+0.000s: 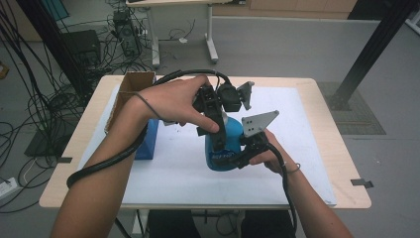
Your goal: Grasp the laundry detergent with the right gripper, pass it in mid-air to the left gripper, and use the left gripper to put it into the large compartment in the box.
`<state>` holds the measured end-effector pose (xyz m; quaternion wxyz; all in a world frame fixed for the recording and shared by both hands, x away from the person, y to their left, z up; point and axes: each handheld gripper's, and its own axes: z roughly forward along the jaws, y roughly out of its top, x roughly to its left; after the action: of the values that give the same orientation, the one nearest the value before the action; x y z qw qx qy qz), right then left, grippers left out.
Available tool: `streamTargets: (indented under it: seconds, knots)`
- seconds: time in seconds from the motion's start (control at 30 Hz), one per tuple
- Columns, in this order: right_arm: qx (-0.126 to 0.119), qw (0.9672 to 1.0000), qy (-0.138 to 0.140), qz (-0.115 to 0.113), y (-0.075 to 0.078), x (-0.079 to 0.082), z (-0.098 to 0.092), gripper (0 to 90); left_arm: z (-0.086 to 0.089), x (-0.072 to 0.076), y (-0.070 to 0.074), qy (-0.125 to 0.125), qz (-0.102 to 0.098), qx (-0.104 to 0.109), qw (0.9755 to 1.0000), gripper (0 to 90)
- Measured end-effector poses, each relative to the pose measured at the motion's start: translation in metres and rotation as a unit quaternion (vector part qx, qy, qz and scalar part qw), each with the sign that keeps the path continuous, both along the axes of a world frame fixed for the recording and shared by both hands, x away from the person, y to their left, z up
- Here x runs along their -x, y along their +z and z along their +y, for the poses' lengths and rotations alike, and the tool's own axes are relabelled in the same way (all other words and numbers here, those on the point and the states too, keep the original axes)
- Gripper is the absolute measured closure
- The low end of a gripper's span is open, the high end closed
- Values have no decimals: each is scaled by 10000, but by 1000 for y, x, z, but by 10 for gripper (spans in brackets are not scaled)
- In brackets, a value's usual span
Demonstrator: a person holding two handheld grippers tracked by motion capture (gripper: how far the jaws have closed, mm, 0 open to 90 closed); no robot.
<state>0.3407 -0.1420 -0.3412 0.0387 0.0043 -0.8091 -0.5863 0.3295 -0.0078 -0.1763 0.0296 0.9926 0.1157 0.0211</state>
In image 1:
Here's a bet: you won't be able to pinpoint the person's right leg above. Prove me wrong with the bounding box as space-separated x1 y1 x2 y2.
240 209 297 238

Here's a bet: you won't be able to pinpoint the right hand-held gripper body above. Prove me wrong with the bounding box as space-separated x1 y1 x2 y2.
239 109 280 161

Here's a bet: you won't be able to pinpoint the black square case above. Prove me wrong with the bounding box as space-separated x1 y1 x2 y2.
62 29 102 67

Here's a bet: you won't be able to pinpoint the black wrist band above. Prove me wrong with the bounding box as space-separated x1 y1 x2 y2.
280 162 302 175
133 92 164 121

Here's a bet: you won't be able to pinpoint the black slanted metal post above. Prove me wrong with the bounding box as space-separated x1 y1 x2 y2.
326 0 420 112

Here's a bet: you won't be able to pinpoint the black metal stand with base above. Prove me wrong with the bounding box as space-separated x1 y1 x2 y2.
14 0 93 158

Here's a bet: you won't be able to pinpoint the person's left hand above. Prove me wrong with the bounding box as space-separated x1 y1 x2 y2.
137 73 221 134

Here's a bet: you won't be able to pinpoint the light wooden cabinet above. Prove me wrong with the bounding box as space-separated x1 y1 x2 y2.
212 0 359 20

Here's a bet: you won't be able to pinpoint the blue bottle with white cap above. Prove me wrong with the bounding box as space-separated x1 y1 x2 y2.
204 110 248 173

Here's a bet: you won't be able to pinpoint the white desk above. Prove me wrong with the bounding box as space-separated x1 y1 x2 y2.
125 0 247 69

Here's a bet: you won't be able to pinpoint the person's leg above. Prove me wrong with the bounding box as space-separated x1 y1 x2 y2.
240 209 297 238
147 209 202 238

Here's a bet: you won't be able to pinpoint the white power strip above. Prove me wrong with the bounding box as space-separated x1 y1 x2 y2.
0 177 19 201

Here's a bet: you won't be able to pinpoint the black right wrist band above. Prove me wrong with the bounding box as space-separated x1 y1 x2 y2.
280 162 302 175

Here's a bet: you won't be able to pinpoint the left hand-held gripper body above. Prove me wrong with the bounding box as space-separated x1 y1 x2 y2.
192 81 256 115

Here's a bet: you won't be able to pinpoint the person's right hand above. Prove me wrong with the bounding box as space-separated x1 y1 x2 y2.
249 128 293 175

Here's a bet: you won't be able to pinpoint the black computer tower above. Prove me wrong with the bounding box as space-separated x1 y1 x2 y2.
112 9 143 58

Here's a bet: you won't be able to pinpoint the blue cardboard box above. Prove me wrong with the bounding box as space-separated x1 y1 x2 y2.
104 71 160 161

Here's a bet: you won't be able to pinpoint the left hand-held gripper black cable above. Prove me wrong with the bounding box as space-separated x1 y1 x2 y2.
65 68 233 189

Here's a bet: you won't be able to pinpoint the grey floor mat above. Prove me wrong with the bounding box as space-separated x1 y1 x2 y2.
316 81 386 136

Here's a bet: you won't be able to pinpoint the tangle of black floor cables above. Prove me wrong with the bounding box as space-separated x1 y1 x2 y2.
0 0 196 214

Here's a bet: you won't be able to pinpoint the person's left leg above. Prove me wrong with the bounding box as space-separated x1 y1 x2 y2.
147 209 202 238

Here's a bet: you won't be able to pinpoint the black left wrist band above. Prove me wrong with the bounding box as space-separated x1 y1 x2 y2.
133 92 164 121

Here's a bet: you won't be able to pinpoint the white paper sheet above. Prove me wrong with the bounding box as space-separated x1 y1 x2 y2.
77 84 337 206

